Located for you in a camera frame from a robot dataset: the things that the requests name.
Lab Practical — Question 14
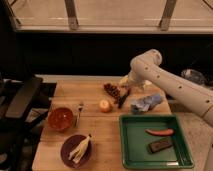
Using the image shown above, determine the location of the orange fruit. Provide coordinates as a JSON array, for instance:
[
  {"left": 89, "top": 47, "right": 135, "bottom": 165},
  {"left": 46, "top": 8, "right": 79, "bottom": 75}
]
[{"left": 99, "top": 100, "right": 111, "bottom": 113}]

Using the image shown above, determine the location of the metal fork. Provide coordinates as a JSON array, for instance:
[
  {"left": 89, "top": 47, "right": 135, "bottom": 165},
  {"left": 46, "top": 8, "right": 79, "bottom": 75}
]
[{"left": 75, "top": 102, "right": 84, "bottom": 127}]

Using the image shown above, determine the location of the grey bowl with blue lid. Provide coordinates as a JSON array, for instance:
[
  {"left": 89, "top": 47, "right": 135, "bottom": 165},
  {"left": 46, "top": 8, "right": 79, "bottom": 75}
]
[{"left": 181, "top": 69, "right": 205, "bottom": 85}]

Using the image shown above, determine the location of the black office chair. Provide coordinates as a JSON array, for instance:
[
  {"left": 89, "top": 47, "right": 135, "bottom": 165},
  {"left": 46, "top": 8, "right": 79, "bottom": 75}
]
[{"left": 0, "top": 77, "right": 48, "bottom": 170}]

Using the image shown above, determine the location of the black dish brush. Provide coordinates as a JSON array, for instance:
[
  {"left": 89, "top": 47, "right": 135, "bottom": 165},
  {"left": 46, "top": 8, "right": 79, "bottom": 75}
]
[{"left": 118, "top": 88, "right": 131, "bottom": 109}]

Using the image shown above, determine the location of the peeled banana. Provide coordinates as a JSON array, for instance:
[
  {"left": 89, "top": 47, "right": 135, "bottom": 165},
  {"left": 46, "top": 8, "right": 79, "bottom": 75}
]
[{"left": 68, "top": 135, "right": 91, "bottom": 164}]

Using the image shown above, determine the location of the blue crumpled cloth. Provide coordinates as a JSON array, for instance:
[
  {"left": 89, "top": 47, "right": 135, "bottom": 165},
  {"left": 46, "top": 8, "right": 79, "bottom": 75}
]
[{"left": 131, "top": 93, "right": 163, "bottom": 114}]

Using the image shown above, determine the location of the orange bowl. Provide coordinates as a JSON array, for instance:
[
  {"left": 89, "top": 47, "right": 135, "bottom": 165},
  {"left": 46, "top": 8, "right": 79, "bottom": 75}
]
[{"left": 48, "top": 107, "right": 73, "bottom": 132}]

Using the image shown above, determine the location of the dark grape bunch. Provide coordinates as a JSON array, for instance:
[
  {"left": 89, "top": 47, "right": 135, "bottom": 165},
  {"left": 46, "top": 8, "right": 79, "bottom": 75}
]
[{"left": 104, "top": 83, "right": 120, "bottom": 99}]

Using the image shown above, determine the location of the green plastic tray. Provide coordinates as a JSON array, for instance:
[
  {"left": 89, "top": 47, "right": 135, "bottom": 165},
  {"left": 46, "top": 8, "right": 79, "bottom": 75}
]
[{"left": 119, "top": 115, "right": 194, "bottom": 170}]

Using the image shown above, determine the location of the black rectangular sponge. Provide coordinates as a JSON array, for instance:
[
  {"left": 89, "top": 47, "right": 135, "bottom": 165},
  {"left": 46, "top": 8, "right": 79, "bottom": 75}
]
[{"left": 148, "top": 138, "right": 173, "bottom": 153}]

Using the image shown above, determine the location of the purple plate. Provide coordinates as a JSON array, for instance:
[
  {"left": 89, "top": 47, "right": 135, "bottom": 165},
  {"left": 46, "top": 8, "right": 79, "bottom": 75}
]
[{"left": 60, "top": 135, "right": 92, "bottom": 168}]

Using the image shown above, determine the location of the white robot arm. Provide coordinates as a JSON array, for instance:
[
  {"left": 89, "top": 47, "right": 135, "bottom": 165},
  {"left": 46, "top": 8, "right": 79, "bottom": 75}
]
[{"left": 120, "top": 49, "right": 213, "bottom": 128}]

